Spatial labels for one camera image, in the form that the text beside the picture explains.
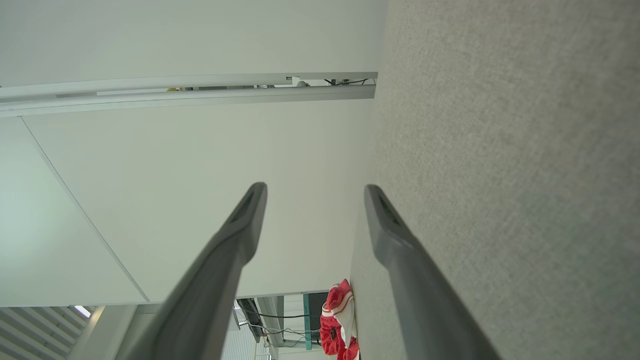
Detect red white basketball jersey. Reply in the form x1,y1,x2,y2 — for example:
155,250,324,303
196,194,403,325
322,279,357,348

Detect dark tilted screen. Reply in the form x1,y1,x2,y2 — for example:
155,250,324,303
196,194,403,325
236,298,262,344

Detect thin black hanging cable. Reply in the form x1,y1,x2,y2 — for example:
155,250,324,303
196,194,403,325
239,307,321,348

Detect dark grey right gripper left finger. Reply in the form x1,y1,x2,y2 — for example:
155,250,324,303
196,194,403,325
125,182,268,360

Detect black flat monitor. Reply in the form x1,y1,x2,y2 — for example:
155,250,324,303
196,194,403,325
307,292,329,334

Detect teal metal post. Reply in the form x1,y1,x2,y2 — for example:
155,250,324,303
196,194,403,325
303,294,312,351

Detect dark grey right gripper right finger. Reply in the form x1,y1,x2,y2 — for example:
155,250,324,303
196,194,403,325
364,184,501,360

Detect red Bulls 23 shorts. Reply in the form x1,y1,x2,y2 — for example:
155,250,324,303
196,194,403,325
319,315,361,360

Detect grey structural column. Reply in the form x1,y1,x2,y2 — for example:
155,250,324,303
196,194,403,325
256,296,285,347

